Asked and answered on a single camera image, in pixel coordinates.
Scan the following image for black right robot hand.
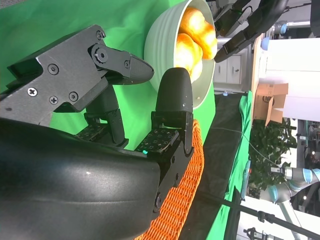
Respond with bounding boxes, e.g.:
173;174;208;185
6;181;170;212
0;24;195;240

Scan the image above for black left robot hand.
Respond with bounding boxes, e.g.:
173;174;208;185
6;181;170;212
213;0;288;63

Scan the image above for oblong orange striped bread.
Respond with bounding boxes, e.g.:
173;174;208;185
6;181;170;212
179;6;218;60

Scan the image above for pale green bowl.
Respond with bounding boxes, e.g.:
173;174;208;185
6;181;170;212
144;0;216;110

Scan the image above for orange wicker basket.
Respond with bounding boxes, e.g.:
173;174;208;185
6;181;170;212
134;119;205;240

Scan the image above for white cabinet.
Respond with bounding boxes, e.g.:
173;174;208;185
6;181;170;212
213;37;251;92

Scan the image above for light wooden board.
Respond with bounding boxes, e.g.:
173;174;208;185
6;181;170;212
250;33;265;121

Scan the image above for brown cardboard box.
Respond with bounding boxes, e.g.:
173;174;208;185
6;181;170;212
252;83;289;126

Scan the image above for green leafy plants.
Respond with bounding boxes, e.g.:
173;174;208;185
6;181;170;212
248;118;298;198

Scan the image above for green tablecloth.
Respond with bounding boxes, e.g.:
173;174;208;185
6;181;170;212
0;0;253;240

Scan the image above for black tripod pole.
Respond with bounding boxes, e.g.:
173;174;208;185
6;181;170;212
199;192;320;238

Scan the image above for thin white cable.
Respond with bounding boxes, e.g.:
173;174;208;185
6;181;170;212
212;126;283;167

